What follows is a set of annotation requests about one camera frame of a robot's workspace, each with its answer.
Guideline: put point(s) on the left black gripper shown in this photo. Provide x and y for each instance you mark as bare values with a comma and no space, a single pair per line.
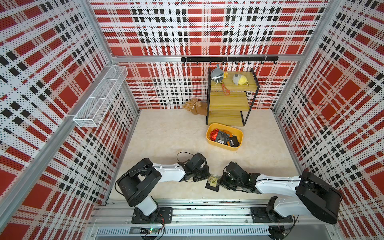
206,174

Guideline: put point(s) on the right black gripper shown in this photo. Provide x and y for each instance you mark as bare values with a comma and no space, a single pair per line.
223,181

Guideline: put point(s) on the black gold tea bag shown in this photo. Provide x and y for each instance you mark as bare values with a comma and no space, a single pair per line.
213,183

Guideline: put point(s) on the small red tea bag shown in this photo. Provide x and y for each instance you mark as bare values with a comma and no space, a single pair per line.
213,134

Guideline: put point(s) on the black barcode tea bag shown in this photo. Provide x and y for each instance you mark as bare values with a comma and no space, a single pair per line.
222,138

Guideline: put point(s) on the yellow plastic storage box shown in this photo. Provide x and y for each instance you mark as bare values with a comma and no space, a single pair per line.
234,131

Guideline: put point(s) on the orange tea bag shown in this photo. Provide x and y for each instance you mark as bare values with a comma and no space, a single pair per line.
230,136

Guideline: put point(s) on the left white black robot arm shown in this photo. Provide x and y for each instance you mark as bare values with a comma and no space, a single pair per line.
139,181

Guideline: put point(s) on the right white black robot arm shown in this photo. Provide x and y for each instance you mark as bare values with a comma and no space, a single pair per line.
303,195

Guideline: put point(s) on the black connector box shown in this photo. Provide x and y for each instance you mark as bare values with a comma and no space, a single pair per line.
276,233

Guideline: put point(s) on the brown plush toy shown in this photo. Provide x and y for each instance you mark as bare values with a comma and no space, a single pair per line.
196,107

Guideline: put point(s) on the green circuit board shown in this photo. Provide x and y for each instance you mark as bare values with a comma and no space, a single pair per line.
149,231

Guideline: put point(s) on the red orange small tool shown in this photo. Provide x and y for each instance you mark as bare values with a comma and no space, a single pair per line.
225,90

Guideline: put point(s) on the grey plush toy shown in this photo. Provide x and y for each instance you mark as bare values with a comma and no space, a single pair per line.
217,75

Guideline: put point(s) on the yellow white plush toy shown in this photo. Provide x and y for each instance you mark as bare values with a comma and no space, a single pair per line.
239,80

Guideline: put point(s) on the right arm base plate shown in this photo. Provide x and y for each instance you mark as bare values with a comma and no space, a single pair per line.
261,215

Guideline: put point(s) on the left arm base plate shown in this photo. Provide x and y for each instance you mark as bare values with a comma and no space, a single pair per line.
161,215

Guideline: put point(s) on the wooden black-frame shelf rack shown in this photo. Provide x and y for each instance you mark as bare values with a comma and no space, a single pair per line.
233,110

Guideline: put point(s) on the white wire mesh basket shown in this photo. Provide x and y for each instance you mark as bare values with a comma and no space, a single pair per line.
93,111

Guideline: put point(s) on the black wall hook rail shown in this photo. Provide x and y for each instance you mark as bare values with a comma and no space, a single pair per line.
260,59

